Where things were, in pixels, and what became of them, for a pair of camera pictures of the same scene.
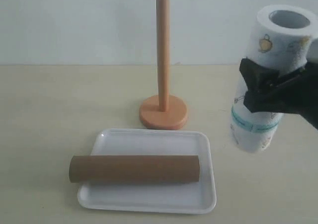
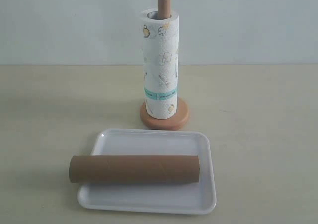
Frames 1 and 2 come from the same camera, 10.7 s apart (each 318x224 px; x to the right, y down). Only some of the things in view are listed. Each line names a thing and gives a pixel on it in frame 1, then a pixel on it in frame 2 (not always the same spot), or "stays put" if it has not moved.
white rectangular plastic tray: x=191 y=197 stays put
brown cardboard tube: x=91 y=169 stays put
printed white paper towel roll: x=281 y=36 → x=160 y=53
